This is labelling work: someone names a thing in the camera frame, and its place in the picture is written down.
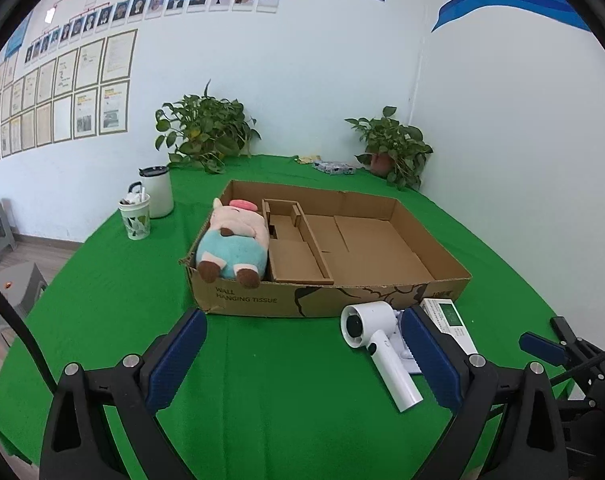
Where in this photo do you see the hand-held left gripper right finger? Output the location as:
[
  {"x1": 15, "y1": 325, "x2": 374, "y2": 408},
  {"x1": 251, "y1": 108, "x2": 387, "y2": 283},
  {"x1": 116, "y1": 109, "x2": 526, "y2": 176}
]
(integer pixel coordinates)
[{"x1": 399, "y1": 305, "x2": 568, "y2": 480}]

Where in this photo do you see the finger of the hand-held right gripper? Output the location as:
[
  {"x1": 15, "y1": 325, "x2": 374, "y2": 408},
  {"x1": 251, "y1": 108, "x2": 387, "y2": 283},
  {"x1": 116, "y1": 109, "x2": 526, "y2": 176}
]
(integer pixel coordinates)
[
  {"x1": 551, "y1": 316, "x2": 595, "y2": 348},
  {"x1": 519, "y1": 331, "x2": 583, "y2": 376}
]

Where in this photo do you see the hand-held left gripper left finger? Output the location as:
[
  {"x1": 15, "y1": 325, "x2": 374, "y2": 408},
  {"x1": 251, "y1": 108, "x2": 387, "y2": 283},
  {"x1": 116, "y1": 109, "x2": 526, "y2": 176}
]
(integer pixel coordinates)
[{"x1": 40, "y1": 307, "x2": 209, "y2": 480}]

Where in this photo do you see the white medicine box green label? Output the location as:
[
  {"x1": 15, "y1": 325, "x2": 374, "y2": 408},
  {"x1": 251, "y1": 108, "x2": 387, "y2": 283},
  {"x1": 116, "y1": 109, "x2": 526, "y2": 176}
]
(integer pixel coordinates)
[{"x1": 419, "y1": 297, "x2": 479, "y2": 356}]

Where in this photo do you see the white handheld fan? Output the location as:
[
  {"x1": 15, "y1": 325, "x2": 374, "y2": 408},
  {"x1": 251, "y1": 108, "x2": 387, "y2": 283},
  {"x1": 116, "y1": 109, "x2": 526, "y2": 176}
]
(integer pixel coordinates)
[{"x1": 339, "y1": 301, "x2": 424, "y2": 413}]

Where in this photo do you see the plush pig toy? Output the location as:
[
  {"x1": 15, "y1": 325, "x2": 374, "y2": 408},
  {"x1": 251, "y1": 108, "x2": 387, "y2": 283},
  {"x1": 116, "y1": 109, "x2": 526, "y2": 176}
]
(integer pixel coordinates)
[{"x1": 196, "y1": 197, "x2": 270, "y2": 288}]

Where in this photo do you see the cardboard tray box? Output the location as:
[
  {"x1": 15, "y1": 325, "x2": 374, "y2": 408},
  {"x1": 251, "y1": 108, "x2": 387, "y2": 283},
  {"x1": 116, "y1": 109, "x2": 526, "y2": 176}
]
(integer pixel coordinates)
[{"x1": 179, "y1": 180, "x2": 473, "y2": 318}]

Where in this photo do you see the white leaf-patterned cup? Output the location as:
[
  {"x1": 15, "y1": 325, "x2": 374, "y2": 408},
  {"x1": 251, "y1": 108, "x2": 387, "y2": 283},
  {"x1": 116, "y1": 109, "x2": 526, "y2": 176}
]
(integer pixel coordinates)
[{"x1": 118, "y1": 183, "x2": 152, "y2": 241}]

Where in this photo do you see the white kettle with dark lid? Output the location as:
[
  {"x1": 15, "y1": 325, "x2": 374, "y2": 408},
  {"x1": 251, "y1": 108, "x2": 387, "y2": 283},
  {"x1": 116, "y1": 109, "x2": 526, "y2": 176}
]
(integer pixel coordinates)
[{"x1": 138, "y1": 165, "x2": 175, "y2": 219}]

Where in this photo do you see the printed tissue packet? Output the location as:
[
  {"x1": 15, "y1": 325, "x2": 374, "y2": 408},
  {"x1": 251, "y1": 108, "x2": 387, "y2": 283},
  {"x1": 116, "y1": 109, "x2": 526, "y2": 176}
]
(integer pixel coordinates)
[{"x1": 313, "y1": 159, "x2": 357, "y2": 177}]

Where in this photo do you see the green plant in terracotta pot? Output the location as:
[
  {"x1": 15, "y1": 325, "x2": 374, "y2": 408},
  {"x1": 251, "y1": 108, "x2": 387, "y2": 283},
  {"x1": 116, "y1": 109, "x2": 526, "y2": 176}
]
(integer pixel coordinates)
[{"x1": 345, "y1": 106, "x2": 434, "y2": 191}]

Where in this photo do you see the bushy potted green plant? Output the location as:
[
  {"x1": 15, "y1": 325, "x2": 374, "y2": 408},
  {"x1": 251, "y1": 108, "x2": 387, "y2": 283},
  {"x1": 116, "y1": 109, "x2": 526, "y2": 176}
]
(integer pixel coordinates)
[{"x1": 155, "y1": 80, "x2": 262, "y2": 175}]

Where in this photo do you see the row of portrait photos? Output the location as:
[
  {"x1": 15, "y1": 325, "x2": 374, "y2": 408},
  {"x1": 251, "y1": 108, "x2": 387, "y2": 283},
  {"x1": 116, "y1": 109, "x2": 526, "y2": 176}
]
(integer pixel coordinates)
[{"x1": 25, "y1": 0, "x2": 283, "y2": 63}]

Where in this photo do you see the wall of framed certificates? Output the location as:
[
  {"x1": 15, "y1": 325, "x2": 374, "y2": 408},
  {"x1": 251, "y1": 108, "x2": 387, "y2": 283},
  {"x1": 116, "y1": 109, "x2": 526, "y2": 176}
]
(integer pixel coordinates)
[{"x1": 0, "y1": 29, "x2": 138, "y2": 166}]

